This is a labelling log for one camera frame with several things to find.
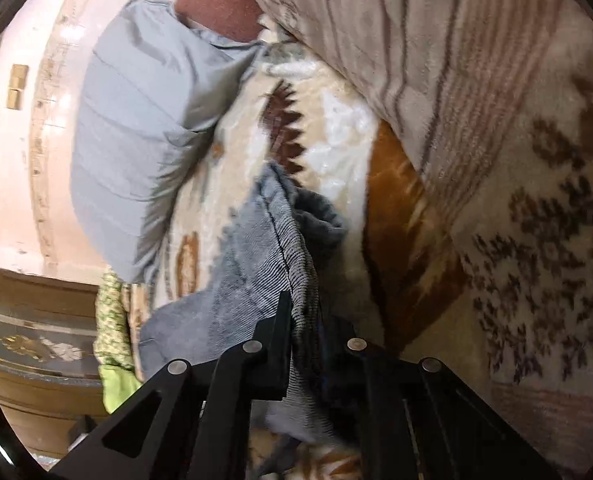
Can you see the wooden headboard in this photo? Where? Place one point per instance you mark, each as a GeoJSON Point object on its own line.
{"type": "Point", "coordinates": [31, 340]}

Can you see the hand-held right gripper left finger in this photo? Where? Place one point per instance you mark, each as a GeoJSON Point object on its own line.
{"type": "Point", "coordinates": [271, 347]}

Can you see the cream brown patterned blanket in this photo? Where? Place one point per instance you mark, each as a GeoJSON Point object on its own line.
{"type": "Point", "coordinates": [476, 260]}

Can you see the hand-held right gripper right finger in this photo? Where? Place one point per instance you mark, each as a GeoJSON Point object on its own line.
{"type": "Point", "coordinates": [344, 340]}

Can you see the gold wall switch plate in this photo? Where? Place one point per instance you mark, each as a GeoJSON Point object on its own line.
{"type": "Point", "coordinates": [16, 85]}

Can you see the grey pillow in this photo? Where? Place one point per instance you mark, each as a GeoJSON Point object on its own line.
{"type": "Point", "coordinates": [146, 130]}

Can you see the reddish brown pillow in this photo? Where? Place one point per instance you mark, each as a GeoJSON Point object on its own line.
{"type": "Point", "coordinates": [221, 12]}

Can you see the beige striped blanket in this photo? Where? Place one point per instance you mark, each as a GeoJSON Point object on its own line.
{"type": "Point", "coordinates": [426, 60]}

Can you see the green floral bedsheet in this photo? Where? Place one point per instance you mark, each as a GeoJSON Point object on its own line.
{"type": "Point", "coordinates": [114, 340]}

